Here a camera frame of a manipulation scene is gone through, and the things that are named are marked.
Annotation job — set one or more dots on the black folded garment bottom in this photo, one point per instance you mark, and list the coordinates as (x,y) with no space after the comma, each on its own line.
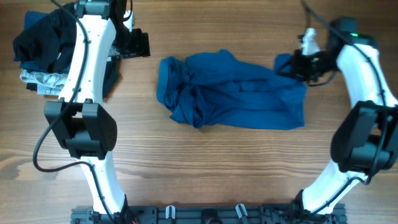
(110,76)

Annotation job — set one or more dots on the blue polo shirt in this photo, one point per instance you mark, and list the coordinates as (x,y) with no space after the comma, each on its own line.
(216,88)

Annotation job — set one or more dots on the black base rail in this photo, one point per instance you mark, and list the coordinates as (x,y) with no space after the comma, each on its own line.
(261,214)

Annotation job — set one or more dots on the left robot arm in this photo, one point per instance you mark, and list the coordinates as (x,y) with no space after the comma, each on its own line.
(78,120)

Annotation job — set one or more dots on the black folded garment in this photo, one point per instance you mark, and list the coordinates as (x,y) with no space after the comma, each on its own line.
(50,42)
(110,76)

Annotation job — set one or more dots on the navy blue folded garment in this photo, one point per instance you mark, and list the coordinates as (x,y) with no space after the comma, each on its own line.
(31,18)

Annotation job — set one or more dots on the light grey folded garment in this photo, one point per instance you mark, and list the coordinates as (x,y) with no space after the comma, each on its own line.
(44,83)

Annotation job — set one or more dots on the black folded garment top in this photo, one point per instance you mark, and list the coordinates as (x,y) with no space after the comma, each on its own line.
(50,42)

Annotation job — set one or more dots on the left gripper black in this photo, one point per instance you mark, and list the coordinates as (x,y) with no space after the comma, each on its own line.
(140,45)

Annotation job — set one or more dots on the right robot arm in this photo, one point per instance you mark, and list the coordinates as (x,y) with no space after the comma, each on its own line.
(366,141)

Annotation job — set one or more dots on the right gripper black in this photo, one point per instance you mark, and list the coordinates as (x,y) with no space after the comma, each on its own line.
(295,63)

